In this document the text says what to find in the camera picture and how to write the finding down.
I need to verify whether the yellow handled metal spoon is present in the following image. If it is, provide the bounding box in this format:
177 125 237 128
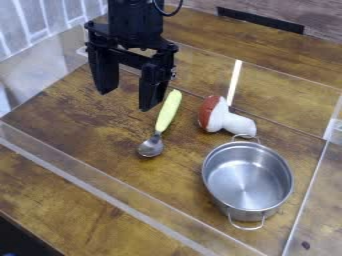
138 89 182 158

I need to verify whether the red and white plush mushroom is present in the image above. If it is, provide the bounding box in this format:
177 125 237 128
198 95 257 136

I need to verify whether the silver metal pot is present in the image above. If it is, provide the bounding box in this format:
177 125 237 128
202 134 295 231

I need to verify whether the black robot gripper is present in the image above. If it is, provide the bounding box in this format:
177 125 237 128
84 0 179 112

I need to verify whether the clear acrylic enclosure wall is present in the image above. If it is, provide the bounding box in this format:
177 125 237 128
0 28 342 256

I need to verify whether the black bar on table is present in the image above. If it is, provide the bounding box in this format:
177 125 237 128
217 6 305 34

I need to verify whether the black cable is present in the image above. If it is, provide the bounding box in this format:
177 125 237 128
153 0 185 17

